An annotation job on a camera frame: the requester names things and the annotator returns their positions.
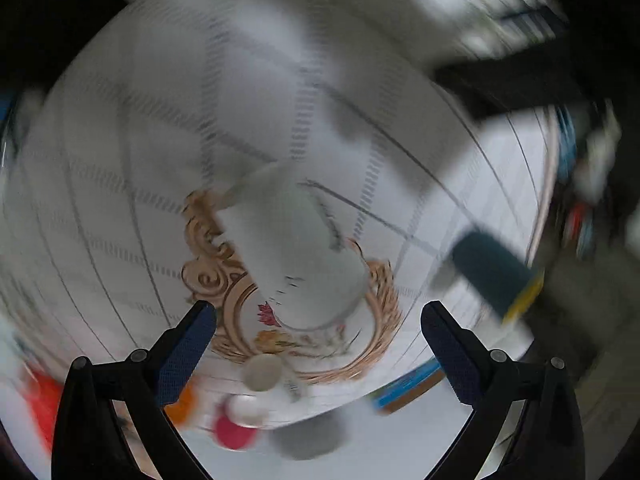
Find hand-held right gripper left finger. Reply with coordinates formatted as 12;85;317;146
51;300;217;480

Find black furniture frame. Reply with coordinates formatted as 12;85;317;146
432;35;601;128

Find white paper cup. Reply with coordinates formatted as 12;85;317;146
216;161;368;331

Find grey round object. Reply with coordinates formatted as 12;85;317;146
267;410;351;461

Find white patterned tablecloth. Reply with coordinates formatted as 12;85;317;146
0;0;558;431

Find dark teal sponge block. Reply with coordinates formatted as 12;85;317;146
450;230;546;326

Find red and white round object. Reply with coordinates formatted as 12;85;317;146
212;394;266;452

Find orange object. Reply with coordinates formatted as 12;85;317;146
20;372;68;453

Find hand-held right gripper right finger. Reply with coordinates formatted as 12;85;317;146
421;300;586;480

